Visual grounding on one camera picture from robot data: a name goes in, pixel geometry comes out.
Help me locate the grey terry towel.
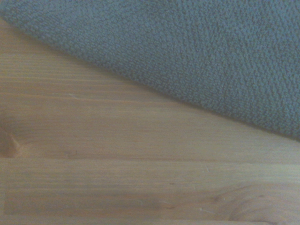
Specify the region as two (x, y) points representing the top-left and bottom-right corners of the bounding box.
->
(0, 0), (300, 143)

